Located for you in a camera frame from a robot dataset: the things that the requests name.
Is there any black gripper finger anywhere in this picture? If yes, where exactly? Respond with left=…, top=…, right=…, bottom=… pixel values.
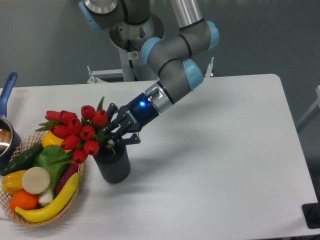
left=106, top=103, right=125, bottom=127
left=104, top=123, right=141, bottom=146

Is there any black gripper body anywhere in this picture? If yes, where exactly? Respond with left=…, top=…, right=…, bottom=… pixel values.
left=117, top=93, right=159, bottom=132

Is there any red tulip bouquet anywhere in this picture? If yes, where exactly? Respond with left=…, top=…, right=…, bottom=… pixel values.
left=36, top=97, right=114, bottom=165

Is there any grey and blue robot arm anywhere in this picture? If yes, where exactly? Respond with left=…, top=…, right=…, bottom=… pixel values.
left=78, top=0, right=220, bottom=145

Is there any dark grey ribbed vase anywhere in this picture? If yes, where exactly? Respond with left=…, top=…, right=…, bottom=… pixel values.
left=93, top=144, right=131, bottom=184

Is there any yellow squash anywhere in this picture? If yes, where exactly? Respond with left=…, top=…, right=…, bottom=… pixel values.
left=41, top=132, right=64, bottom=149

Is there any purple eggplant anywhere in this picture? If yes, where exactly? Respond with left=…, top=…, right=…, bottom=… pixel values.
left=54, top=163, right=79, bottom=196

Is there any green bok choy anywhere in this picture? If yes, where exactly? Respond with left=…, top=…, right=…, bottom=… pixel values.
left=33, top=145, right=72, bottom=207

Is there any yellow banana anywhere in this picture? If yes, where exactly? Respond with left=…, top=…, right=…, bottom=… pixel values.
left=15, top=172, right=80, bottom=223

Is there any green cucumber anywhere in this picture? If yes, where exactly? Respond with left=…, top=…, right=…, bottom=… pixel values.
left=0, top=144, right=44, bottom=176

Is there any beige round disc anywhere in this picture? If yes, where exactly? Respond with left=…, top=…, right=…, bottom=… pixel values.
left=21, top=167, right=51, bottom=195

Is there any yellow bell pepper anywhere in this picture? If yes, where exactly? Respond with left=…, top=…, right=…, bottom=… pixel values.
left=1, top=170, right=26, bottom=195

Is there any orange fruit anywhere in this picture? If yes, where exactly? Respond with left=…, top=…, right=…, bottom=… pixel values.
left=10, top=190, right=38, bottom=213

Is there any black device at table edge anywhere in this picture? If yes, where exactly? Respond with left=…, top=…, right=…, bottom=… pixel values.
left=301, top=202, right=320, bottom=229

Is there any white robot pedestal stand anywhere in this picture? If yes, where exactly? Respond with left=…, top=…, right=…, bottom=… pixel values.
left=87, top=13, right=220, bottom=84

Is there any blue handled saucepan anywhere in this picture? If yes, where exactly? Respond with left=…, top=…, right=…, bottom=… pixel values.
left=0, top=72, right=21, bottom=171

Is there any white frame at right edge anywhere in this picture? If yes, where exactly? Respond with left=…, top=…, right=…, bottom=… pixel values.
left=296, top=85, right=320, bottom=133

